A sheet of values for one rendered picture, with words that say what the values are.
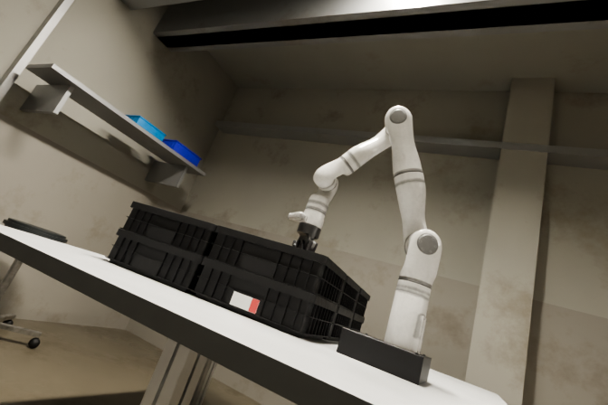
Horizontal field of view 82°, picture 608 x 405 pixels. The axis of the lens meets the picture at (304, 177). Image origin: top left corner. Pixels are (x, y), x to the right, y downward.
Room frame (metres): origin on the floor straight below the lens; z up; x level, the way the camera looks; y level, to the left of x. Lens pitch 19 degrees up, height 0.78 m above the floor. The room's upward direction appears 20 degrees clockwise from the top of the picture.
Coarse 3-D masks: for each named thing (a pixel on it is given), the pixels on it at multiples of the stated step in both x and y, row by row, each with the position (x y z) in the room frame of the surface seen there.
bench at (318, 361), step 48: (0, 240) 1.01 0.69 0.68; (48, 240) 1.34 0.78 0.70; (96, 288) 0.79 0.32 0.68; (144, 288) 0.89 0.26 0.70; (192, 336) 0.65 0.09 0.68; (240, 336) 0.67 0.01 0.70; (288, 336) 0.96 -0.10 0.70; (192, 384) 0.75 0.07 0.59; (288, 384) 0.55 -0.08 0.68; (336, 384) 0.54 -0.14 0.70; (384, 384) 0.71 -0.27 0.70; (432, 384) 1.06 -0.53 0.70
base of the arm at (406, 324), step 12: (396, 288) 1.01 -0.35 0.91; (408, 288) 0.97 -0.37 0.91; (420, 288) 0.96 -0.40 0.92; (396, 300) 0.99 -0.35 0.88; (408, 300) 0.96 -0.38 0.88; (420, 300) 0.96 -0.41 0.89; (396, 312) 0.98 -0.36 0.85; (408, 312) 0.96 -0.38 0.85; (420, 312) 0.96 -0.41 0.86; (396, 324) 0.97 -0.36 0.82; (408, 324) 0.96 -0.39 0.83; (420, 324) 0.96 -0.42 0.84; (396, 336) 0.97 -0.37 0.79; (408, 336) 0.96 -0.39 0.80; (420, 336) 0.96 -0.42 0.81; (408, 348) 0.96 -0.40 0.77; (420, 348) 0.99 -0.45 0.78
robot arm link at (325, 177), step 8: (336, 160) 1.10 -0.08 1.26; (344, 160) 1.08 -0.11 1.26; (320, 168) 1.11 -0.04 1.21; (328, 168) 1.09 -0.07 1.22; (336, 168) 1.09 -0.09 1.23; (344, 168) 1.09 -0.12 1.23; (320, 176) 1.10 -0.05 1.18; (328, 176) 1.09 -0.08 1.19; (336, 176) 1.09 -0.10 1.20; (320, 184) 1.11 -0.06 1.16; (328, 184) 1.11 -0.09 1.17
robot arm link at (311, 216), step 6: (306, 210) 1.13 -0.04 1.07; (312, 210) 1.11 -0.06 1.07; (288, 216) 1.14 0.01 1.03; (294, 216) 1.09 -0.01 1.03; (300, 216) 1.08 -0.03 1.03; (306, 216) 1.11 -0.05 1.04; (312, 216) 1.11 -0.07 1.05; (318, 216) 1.11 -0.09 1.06; (324, 216) 1.13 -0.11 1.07; (306, 222) 1.11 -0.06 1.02; (312, 222) 1.11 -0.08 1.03; (318, 222) 1.11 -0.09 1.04
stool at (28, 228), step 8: (8, 224) 2.31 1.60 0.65; (16, 224) 2.30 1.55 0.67; (24, 224) 2.32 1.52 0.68; (32, 224) 2.59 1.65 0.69; (32, 232) 2.32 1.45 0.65; (40, 232) 2.34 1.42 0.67; (48, 232) 2.38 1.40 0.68; (56, 240) 2.43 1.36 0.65; (64, 240) 2.50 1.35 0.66; (16, 264) 2.46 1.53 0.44; (8, 272) 2.46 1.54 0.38; (16, 272) 2.49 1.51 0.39; (8, 280) 2.47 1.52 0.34; (0, 288) 2.46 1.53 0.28; (0, 296) 2.47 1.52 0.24; (0, 320) 2.64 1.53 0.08; (8, 320) 2.77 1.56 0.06; (0, 328) 2.51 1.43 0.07; (8, 328) 2.52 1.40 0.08; (16, 328) 2.54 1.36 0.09; (24, 328) 2.57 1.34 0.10; (32, 344) 2.58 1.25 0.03
